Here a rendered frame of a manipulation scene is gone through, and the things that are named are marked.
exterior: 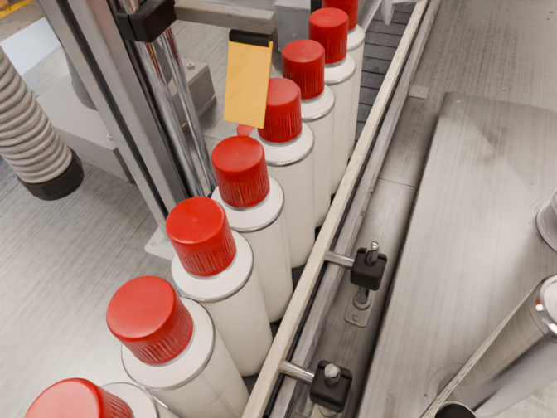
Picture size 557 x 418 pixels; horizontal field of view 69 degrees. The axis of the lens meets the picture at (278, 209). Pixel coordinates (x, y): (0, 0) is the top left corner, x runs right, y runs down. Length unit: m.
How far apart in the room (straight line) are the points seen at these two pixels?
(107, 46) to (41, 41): 0.73
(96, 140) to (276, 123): 0.37
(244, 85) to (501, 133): 0.40
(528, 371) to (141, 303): 0.20
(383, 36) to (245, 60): 0.51
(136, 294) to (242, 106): 0.14
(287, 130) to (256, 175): 0.06
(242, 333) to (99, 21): 0.24
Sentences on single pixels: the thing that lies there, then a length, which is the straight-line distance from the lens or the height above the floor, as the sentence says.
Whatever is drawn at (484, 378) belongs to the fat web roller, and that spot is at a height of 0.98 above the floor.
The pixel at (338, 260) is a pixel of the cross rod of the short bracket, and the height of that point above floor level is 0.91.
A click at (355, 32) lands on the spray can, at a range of 0.43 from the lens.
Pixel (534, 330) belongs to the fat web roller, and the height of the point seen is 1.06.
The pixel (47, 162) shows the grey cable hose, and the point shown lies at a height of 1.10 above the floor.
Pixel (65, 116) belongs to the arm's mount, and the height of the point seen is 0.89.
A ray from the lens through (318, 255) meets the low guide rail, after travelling 0.40.
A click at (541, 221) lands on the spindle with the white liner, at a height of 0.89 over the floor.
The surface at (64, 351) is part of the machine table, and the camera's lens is 0.52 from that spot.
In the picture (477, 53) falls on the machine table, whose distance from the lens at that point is 0.85.
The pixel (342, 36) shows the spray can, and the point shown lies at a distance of 0.37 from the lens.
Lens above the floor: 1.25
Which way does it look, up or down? 52 degrees down
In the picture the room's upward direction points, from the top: 7 degrees counter-clockwise
